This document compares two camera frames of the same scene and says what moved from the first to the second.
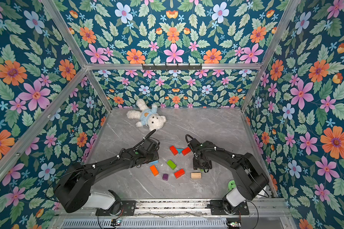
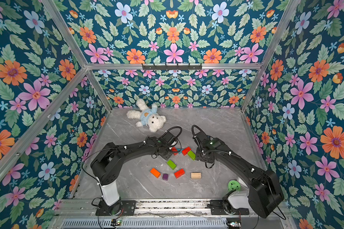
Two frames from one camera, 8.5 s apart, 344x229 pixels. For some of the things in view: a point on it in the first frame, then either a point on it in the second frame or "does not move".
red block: (186, 151) does not move
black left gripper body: (150, 158) → (166, 153)
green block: (171, 164) does not move
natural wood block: (196, 175) does not move
